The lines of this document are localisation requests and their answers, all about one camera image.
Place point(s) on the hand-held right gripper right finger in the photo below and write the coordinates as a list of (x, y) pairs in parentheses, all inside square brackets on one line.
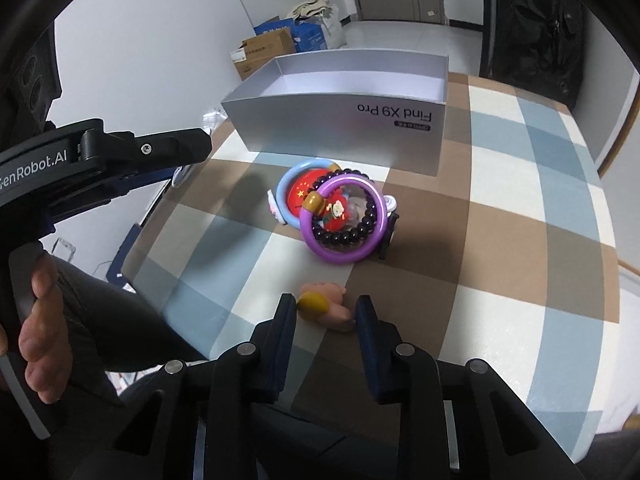
[(367, 332)]

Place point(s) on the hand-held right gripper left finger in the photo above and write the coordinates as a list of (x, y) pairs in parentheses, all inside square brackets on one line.
[(285, 327)]

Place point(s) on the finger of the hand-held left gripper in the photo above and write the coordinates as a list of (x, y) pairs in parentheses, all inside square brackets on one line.
[(145, 180), (165, 146)]

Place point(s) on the pink toy with yellow band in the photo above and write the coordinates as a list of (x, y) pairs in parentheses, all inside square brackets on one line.
[(336, 313)]

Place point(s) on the red round ornament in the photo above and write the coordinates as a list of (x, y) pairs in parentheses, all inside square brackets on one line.
[(300, 185)]

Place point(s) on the grey cardboard box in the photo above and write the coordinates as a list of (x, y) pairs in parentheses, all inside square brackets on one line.
[(325, 125)]

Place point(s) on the person's left hand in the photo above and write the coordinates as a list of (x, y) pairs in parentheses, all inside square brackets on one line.
[(45, 340)]

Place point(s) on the clear plastic bag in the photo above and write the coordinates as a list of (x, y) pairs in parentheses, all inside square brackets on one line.
[(215, 120)]

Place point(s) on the blue bag with white print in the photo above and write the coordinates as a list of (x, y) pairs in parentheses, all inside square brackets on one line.
[(125, 250)]

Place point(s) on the small brown cardboard box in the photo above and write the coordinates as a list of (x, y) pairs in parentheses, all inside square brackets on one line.
[(245, 65)]

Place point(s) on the person's dark trouser leg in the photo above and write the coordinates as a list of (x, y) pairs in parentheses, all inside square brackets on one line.
[(125, 320)]

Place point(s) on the checked tablecloth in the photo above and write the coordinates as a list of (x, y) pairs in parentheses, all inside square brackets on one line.
[(500, 260)]

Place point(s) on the blue cardboard box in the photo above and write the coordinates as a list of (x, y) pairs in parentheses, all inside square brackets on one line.
[(310, 37)]

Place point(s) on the black bag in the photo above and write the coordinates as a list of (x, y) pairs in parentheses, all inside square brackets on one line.
[(540, 25)]

